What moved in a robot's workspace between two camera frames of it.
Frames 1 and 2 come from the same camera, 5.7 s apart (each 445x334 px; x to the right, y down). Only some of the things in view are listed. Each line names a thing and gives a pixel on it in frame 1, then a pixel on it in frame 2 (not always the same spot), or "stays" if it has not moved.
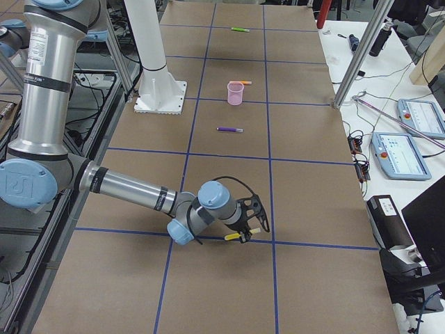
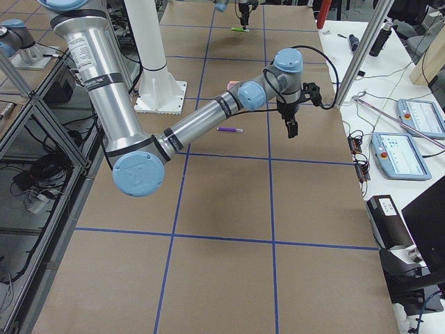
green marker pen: [240, 29] stays
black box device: [388, 227] stays
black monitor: [425, 218] stays
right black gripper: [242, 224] to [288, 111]
